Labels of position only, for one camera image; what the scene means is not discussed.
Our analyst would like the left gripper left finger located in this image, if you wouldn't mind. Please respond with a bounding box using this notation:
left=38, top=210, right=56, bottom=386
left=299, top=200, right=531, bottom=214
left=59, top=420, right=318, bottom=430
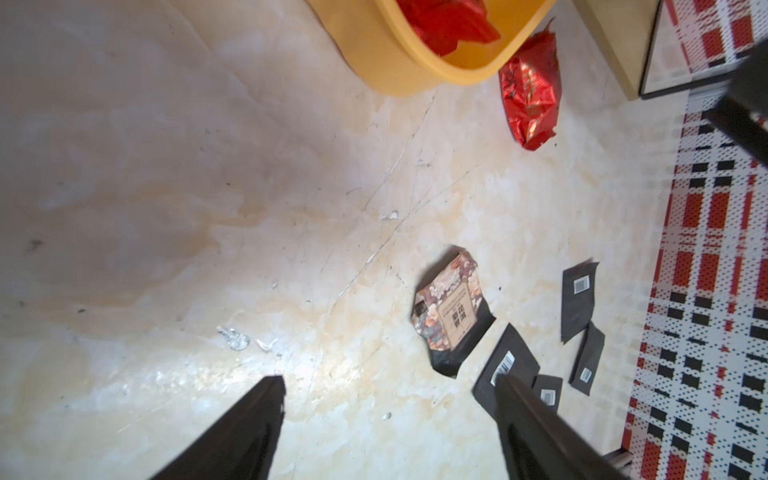
left=154, top=376, right=286, bottom=479

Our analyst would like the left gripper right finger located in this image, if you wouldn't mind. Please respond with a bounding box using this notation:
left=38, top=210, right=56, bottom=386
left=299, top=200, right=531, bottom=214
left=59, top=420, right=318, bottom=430
left=494, top=375, right=625, bottom=479

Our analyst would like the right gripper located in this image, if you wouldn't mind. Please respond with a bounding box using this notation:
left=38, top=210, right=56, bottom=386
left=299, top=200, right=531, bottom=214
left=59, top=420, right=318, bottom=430
left=703, top=39, right=767, bottom=167

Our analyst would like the floral black tea bag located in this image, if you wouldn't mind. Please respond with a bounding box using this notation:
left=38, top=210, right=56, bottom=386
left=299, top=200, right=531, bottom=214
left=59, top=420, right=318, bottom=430
left=411, top=245, right=496, bottom=378

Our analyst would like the red tea bag top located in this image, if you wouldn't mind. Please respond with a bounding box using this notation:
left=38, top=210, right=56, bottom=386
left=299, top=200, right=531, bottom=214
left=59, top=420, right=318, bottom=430
left=499, top=27, right=562, bottom=151

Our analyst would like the red tea bag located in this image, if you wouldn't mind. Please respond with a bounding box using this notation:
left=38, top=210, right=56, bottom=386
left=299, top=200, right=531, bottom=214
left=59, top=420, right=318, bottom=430
left=499, top=27, right=562, bottom=151
left=397, top=0, right=501, bottom=57

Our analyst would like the yellow plastic storage box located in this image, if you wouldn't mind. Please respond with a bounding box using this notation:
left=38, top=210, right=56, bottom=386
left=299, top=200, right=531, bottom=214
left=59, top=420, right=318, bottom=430
left=308, top=0, right=554, bottom=97

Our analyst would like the wooden shelf rack black frame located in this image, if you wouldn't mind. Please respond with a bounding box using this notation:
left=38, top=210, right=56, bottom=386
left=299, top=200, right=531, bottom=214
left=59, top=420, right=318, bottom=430
left=569, top=0, right=751, bottom=102

